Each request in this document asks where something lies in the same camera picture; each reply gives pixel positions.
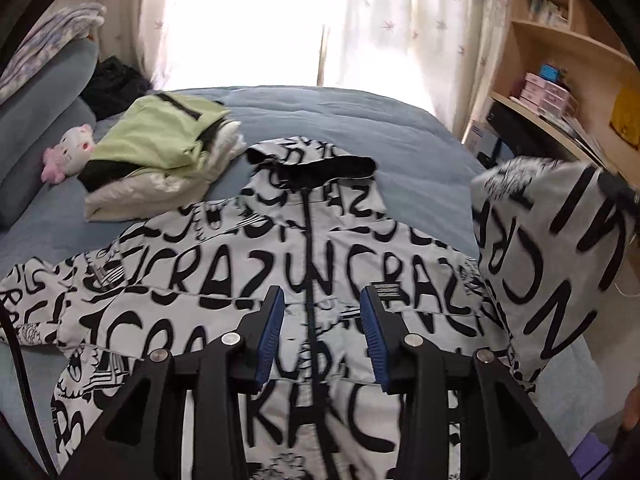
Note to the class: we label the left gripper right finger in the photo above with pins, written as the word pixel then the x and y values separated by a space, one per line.
pixel 502 434

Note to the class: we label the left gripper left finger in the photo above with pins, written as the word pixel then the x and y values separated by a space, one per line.
pixel 139 435

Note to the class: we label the black white graffiti print jacket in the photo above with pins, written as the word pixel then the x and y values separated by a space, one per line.
pixel 311 221

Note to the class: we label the black clothing pile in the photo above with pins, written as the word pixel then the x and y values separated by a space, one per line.
pixel 113 87

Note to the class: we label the folded cream puffer jacket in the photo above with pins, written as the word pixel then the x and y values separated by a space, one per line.
pixel 146 195

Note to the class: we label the Hello Kitty plush toy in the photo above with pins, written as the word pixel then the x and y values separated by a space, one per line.
pixel 69 156

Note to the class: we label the folded light green garment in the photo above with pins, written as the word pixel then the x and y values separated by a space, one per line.
pixel 166 132

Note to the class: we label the folded blue quilt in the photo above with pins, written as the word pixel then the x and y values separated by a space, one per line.
pixel 36 117

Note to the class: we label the pink storage boxes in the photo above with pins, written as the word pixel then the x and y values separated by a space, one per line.
pixel 542 94

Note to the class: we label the wooden bookshelf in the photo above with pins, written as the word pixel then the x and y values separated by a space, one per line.
pixel 570 43

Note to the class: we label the floral sheer curtain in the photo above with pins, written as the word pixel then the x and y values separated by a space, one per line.
pixel 439 55

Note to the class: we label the folded purple floral blanket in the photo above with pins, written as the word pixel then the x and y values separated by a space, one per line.
pixel 48 37

